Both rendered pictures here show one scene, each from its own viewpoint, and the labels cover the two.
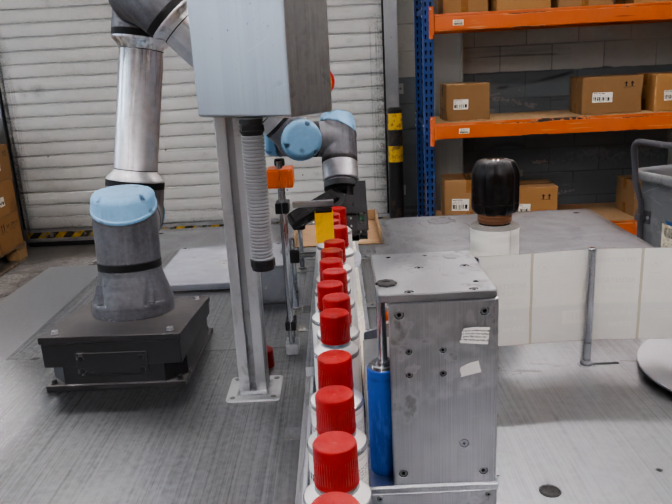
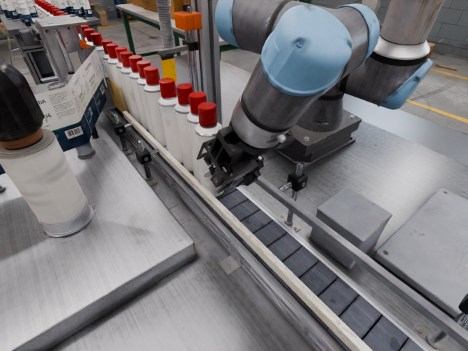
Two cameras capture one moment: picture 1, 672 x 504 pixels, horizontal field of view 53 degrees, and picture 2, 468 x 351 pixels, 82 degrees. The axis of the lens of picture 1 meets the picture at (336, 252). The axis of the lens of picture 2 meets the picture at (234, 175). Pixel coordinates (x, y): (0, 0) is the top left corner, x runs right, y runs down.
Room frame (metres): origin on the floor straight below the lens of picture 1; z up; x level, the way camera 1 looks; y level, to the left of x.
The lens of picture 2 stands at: (1.64, -0.24, 1.29)
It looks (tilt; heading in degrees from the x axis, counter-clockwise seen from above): 40 degrees down; 142
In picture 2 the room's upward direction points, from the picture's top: straight up
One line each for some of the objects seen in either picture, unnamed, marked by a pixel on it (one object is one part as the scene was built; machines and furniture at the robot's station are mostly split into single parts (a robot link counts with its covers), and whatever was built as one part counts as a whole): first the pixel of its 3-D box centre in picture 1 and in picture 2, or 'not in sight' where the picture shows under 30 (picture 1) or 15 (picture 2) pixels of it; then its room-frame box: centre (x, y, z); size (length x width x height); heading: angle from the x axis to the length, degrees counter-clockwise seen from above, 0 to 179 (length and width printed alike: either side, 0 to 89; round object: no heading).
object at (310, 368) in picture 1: (319, 258); (261, 182); (1.37, 0.04, 0.96); 1.07 x 0.01 x 0.01; 179
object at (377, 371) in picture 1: (385, 432); not in sight; (0.62, -0.04, 0.98); 0.03 x 0.03 x 0.16
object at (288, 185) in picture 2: (304, 273); (287, 201); (1.41, 0.07, 0.91); 0.07 x 0.03 x 0.16; 89
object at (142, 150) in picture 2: not in sight; (145, 161); (1.08, -0.08, 0.89); 0.03 x 0.03 x 0.12; 89
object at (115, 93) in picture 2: not in sight; (117, 97); (0.78, -0.03, 0.94); 0.10 x 0.01 x 0.09; 179
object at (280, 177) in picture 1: (305, 257); (183, 86); (1.07, 0.05, 1.05); 0.10 x 0.04 x 0.33; 89
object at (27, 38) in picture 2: not in sight; (35, 56); (-0.87, -0.10, 0.71); 0.15 x 0.12 x 0.34; 89
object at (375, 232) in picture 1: (337, 227); not in sight; (2.08, -0.01, 0.85); 0.30 x 0.26 x 0.04; 179
